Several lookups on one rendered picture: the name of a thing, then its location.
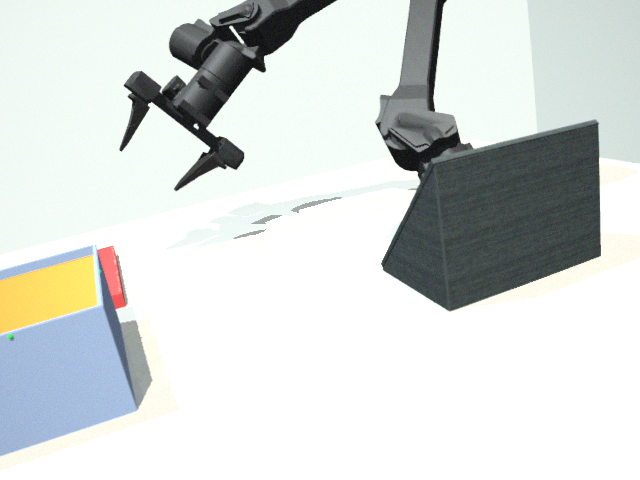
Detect red lid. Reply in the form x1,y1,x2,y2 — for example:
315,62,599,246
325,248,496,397
97,245,126,309

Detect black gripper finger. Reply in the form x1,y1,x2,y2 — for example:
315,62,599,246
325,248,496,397
119,93,150,152
174,152,227,192

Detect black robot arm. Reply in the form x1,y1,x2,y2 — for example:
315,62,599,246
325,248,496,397
168,0,474,180

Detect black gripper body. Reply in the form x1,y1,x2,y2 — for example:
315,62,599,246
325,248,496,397
123,68,244,169

